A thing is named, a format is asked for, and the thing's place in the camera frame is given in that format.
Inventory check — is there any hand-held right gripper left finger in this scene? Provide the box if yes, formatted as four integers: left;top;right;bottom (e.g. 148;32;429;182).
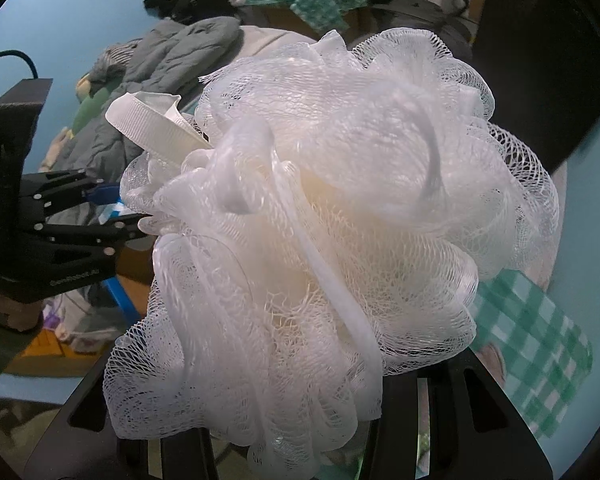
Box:
25;355;217;480

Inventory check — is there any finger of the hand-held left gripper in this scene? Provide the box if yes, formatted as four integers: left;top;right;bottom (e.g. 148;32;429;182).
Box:
26;215;159;262
20;169;122;222

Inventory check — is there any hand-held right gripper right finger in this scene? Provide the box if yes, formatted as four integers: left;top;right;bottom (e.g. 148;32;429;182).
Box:
364;350;553;480

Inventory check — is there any white mesh bath loofah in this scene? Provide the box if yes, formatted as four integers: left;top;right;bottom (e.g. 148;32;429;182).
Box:
102;27;561;468

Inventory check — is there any light green soft toy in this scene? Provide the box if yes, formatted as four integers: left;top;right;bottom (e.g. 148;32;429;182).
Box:
72;84;117;132

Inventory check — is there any person's left hand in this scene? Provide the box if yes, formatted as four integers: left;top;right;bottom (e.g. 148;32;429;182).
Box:
0;291;44;334

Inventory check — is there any green checkered plastic tablecloth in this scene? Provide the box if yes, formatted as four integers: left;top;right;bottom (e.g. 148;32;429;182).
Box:
472;269;594;442

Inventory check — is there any grey puffer jacket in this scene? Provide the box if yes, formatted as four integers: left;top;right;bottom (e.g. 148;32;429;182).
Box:
42;16;244;196

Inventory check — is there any cardboard box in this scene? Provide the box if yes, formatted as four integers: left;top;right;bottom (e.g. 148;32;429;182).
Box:
250;4;376;42

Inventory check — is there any black panel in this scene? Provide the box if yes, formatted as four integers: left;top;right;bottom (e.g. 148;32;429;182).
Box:
472;0;600;177

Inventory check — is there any black cable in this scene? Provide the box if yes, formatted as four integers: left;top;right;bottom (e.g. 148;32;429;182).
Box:
0;49;42;81

